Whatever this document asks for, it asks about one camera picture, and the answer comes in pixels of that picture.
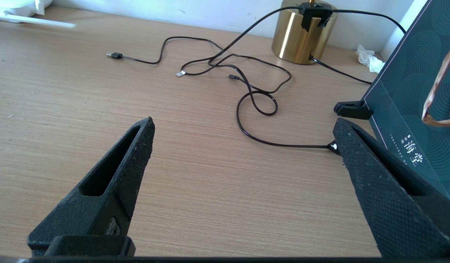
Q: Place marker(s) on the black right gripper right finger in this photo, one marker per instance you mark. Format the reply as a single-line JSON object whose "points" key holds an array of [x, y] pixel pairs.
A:
{"points": [[393, 212]]}

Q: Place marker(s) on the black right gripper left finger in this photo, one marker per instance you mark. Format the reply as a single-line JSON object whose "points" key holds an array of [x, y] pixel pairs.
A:
{"points": [[93, 204]]}

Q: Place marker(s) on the white router with antennas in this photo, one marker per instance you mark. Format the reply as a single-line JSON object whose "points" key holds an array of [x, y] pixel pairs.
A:
{"points": [[13, 9]]}

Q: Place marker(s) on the black plastic clip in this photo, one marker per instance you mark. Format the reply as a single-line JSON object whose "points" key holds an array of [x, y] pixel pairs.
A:
{"points": [[353, 110]]}

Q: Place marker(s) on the crumpled white tissue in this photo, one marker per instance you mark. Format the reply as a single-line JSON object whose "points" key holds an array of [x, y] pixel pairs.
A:
{"points": [[371, 60]]}

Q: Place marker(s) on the brass desk lamp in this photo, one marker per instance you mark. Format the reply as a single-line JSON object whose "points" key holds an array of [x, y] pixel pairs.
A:
{"points": [[294, 40]]}

